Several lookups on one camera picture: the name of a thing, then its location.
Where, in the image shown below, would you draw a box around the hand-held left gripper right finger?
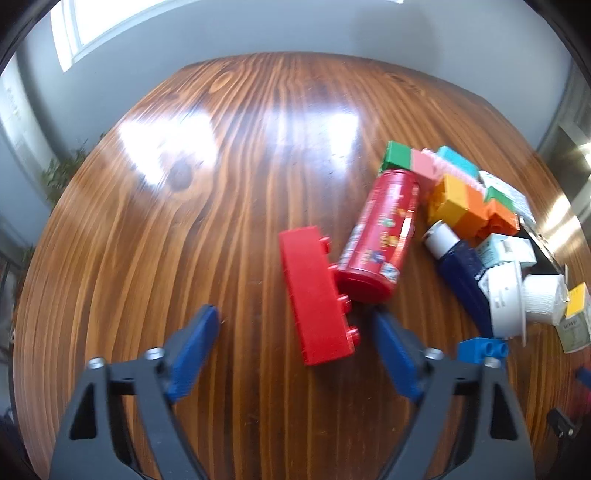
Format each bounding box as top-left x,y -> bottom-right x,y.
372,310 -> 536,480

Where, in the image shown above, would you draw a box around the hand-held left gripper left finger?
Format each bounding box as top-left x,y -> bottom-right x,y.
48,304 -> 220,480

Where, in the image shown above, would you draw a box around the long red building block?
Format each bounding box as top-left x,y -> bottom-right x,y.
278,226 -> 362,367

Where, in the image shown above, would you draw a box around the dark blue tube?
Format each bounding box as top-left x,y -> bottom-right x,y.
422,220 -> 497,337

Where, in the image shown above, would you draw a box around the pale blue small carton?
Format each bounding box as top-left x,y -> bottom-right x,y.
475,233 -> 537,268

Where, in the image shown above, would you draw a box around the yellow building block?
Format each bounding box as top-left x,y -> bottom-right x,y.
427,174 -> 469,232

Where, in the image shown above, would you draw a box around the orange building block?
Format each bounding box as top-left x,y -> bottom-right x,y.
455,185 -> 492,241
480,203 -> 520,238

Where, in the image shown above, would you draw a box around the wooden desktop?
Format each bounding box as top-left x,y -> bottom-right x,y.
11,52 -> 591,480

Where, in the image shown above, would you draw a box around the yellow label small box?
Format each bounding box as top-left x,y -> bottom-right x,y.
554,282 -> 591,354

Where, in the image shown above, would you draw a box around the small blue building block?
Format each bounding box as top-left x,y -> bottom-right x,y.
457,338 -> 509,365

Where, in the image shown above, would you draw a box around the wrapped white cups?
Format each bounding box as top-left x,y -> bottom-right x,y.
480,261 -> 570,347

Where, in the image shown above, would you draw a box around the black long case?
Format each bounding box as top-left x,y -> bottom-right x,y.
517,219 -> 568,280

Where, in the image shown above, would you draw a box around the red printed can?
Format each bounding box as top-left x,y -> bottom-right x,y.
336,169 -> 422,303

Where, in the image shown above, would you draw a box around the green building block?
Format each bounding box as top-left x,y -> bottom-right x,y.
379,141 -> 416,174
484,185 -> 515,213

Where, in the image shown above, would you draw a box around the white flat packet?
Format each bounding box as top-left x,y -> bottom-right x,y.
478,170 -> 536,227

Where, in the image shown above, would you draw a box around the pink hair roller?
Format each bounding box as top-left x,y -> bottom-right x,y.
410,148 -> 483,190

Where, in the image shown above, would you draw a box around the teal plastic box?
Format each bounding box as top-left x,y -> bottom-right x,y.
436,146 -> 481,181

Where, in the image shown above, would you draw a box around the green potted plant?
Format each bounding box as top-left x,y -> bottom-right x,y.
41,134 -> 107,206

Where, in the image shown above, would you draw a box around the grey cabinet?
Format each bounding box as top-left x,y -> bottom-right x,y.
538,60 -> 591,185

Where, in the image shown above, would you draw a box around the window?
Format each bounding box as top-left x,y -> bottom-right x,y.
50,0 -> 195,72

